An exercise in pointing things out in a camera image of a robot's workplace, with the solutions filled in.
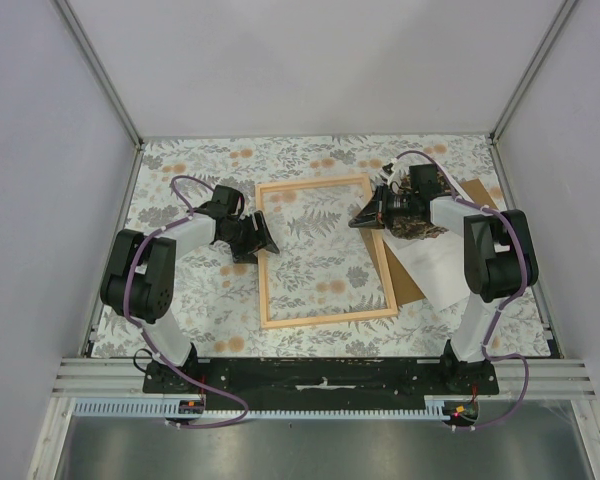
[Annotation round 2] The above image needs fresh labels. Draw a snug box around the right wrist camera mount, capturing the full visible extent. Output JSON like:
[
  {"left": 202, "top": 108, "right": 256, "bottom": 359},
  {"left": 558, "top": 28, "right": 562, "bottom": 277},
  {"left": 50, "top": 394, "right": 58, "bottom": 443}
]
[{"left": 380, "top": 159, "right": 401, "bottom": 188}]

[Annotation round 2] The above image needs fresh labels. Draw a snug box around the aluminium frame post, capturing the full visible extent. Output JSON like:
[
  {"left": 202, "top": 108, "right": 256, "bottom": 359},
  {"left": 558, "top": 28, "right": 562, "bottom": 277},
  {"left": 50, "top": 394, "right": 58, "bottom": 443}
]
[
  {"left": 54, "top": 0, "right": 145, "bottom": 147},
  {"left": 488, "top": 0, "right": 581, "bottom": 144}
]

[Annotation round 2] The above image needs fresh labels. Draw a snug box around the left aluminium frame post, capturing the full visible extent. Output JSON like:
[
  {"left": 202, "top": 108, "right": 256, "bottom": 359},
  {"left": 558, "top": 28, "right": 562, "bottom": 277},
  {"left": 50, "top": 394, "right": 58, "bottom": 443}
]
[{"left": 54, "top": 0, "right": 145, "bottom": 147}]

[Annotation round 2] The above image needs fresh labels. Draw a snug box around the light wooden picture frame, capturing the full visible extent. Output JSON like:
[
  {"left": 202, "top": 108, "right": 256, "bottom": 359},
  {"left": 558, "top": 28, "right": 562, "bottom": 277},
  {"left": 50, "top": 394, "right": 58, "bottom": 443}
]
[{"left": 254, "top": 172, "right": 399, "bottom": 331}]

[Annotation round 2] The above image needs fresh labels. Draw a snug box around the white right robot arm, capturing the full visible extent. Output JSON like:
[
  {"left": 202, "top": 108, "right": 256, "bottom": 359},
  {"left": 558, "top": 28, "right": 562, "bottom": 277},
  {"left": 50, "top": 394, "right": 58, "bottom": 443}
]
[{"left": 349, "top": 163, "right": 539, "bottom": 394}]

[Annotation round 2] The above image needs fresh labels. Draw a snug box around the aluminium front rail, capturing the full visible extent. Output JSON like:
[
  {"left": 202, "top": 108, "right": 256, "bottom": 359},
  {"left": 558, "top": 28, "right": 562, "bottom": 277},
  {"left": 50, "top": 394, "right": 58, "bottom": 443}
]
[{"left": 52, "top": 358, "right": 596, "bottom": 400}]

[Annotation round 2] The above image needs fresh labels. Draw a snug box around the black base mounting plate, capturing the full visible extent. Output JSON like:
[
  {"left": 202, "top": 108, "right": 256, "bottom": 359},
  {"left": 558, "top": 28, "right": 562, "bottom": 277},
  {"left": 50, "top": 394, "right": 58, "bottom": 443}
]
[{"left": 142, "top": 357, "right": 500, "bottom": 399}]

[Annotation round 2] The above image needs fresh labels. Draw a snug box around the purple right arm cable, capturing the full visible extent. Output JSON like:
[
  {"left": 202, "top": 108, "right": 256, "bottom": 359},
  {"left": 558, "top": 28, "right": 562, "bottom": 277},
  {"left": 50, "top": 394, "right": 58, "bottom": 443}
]
[{"left": 392, "top": 149, "right": 539, "bottom": 432}]

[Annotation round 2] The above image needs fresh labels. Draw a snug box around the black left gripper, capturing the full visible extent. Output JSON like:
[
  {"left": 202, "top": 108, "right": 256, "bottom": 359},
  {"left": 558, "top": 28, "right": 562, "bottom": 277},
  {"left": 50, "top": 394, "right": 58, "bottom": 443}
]
[{"left": 222, "top": 212, "right": 279, "bottom": 265}]

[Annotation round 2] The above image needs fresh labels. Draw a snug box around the right aluminium frame post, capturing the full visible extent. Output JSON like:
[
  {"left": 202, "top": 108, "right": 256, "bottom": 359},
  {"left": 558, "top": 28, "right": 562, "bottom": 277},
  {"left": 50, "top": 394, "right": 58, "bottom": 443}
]
[{"left": 488, "top": 0, "right": 581, "bottom": 144}]

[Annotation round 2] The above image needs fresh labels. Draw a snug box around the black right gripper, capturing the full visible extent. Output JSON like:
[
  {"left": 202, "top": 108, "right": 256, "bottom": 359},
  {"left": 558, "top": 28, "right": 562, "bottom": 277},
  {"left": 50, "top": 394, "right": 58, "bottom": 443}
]
[{"left": 349, "top": 184, "right": 418, "bottom": 231}]

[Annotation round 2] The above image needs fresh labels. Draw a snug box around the brown cardboard backing board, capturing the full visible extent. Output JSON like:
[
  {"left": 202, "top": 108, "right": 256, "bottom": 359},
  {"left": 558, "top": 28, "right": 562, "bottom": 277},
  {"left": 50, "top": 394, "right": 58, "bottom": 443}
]
[{"left": 384, "top": 179, "right": 496, "bottom": 306}]

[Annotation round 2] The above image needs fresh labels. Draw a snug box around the white slotted cable duct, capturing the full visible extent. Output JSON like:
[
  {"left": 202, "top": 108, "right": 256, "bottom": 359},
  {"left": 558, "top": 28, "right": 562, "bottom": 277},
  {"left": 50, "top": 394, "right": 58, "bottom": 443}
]
[{"left": 73, "top": 398, "right": 450, "bottom": 421}]

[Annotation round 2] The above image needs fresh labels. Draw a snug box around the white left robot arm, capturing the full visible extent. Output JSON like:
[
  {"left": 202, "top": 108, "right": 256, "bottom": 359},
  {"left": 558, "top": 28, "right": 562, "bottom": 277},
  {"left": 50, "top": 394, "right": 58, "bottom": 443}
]
[{"left": 99, "top": 185, "right": 280, "bottom": 393}]

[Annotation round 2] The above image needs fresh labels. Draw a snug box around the landscape photo print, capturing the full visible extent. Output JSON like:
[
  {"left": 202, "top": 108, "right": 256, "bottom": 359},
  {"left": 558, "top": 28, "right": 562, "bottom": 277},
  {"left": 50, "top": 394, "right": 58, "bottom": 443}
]
[{"left": 354, "top": 164, "right": 481, "bottom": 311}]

